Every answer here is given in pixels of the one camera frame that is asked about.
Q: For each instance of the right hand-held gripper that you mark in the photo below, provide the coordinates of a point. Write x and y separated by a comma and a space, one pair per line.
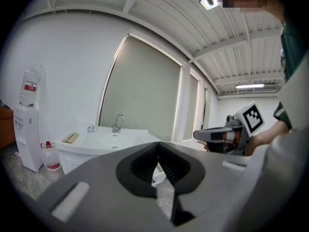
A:
251, 120

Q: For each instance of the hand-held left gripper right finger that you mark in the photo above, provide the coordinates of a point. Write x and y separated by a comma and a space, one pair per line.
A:
207, 178

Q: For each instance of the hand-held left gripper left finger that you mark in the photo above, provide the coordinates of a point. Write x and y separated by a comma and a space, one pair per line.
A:
103, 192

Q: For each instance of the white drawer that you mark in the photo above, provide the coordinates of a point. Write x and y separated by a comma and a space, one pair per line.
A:
72, 163

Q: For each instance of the person's right forearm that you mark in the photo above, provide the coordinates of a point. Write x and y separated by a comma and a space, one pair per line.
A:
265, 135

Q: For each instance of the white sink basin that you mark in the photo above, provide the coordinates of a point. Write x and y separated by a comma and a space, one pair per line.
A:
101, 139

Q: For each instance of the grey roller blind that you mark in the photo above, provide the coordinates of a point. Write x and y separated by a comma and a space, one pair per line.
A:
142, 91
191, 107
205, 107

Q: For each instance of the clear water jug red cap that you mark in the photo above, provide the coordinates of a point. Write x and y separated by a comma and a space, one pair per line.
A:
51, 157

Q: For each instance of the wooden block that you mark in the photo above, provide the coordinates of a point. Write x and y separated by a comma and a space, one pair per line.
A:
70, 137

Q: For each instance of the ceiling tube light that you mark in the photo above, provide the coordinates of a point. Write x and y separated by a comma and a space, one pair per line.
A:
249, 86

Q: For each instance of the chrome faucet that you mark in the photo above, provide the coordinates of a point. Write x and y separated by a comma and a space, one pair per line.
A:
117, 124

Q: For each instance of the white water dispenser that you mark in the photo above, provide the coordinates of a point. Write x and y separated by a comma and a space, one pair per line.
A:
26, 139

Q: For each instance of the orange sofa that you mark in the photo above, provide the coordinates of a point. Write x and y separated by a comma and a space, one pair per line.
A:
6, 129

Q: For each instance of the clear water bottle red label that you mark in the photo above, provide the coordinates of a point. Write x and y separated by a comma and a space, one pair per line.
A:
31, 86

